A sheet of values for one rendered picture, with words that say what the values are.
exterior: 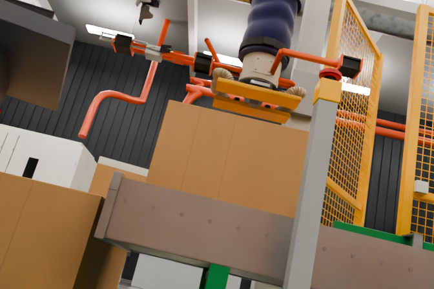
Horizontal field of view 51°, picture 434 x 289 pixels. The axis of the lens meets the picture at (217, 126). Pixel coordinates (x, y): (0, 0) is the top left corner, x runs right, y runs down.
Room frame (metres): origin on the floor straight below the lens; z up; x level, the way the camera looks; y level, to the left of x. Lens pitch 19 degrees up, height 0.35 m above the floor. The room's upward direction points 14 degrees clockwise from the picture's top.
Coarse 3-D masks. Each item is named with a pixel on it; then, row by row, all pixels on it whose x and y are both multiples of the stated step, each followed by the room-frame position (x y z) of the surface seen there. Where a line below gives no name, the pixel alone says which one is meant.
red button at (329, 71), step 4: (324, 68) 1.24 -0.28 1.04; (328, 68) 1.23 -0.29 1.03; (332, 68) 1.23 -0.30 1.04; (320, 72) 1.25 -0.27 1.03; (324, 72) 1.24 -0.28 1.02; (328, 72) 1.23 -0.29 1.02; (332, 72) 1.23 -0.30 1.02; (336, 72) 1.22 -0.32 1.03; (340, 72) 1.23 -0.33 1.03; (320, 76) 1.26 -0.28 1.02; (324, 76) 1.25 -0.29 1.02; (328, 76) 1.24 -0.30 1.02; (332, 76) 1.24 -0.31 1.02; (336, 76) 1.23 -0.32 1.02; (340, 76) 1.24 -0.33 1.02; (336, 80) 1.26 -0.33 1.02
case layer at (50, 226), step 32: (0, 192) 1.57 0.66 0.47; (32, 192) 1.57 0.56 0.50; (64, 192) 1.57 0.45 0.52; (0, 224) 1.57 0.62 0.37; (32, 224) 1.57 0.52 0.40; (64, 224) 1.57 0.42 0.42; (96, 224) 1.62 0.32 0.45; (0, 256) 1.57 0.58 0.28; (32, 256) 1.57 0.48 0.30; (64, 256) 1.57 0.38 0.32; (96, 256) 1.79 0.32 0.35; (0, 288) 1.57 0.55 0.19; (32, 288) 1.57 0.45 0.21; (64, 288) 1.57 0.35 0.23; (96, 288) 1.98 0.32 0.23
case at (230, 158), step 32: (192, 128) 1.58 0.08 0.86; (224, 128) 1.57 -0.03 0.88; (256, 128) 1.57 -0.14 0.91; (288, 128) 1.56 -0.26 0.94; (160, 160) 1.58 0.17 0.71; (192, 160) 1.57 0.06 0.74; (224, 160) 1.57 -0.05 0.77; (256, 160) 1.57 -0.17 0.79; (288, 160) 1.56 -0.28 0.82; (192, 192) 1.57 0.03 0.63; (224, 192) 1.57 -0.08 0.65; (256, 192) 1.57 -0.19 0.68; (288, 192) 1.56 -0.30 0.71
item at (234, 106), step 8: (216, 96) 1.81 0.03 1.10; (216, 104) 1.87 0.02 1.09; (224, 104) 1.84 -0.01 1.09; (232, 104) 1.82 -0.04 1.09; (240, 104) 1.81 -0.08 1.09; (248, 104) 1.81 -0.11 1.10; (240, 112) 1.90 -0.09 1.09; (248, 112) 1.87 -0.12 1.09; (256, 112) 1.85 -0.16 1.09; (264, 112) 1.83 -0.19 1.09; (272, 112) 1.82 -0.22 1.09; (280, 112) 1.81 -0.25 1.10; (272, 120) 1.90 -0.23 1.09; (280, 120) 1.87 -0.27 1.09
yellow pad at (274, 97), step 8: (224, 80) 1.62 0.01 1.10; (240, 80) 1.66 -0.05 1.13; (216, 88) 1.70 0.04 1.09; (224, 88) 1.68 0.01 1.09; (232, 88) 1.66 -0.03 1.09; (240, 88) 1.64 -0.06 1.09; (248, 88) 1.63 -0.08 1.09; (256, 88) 1.62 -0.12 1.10; (264, 88) 1.62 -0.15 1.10; (240, 96) 1.72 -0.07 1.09; (248, 96) 1.70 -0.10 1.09; (256, 96) 1.68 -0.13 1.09; (264, 96) 1.66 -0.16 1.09; (272, 96) 1.65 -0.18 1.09; (280, 96) 1.63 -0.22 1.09; (288, 96) 1.62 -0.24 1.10; (296, 96) 1.62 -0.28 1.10; (280, 104) 1.70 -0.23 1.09; (288, 104) 1.68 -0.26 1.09; (296, 104) 1.66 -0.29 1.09
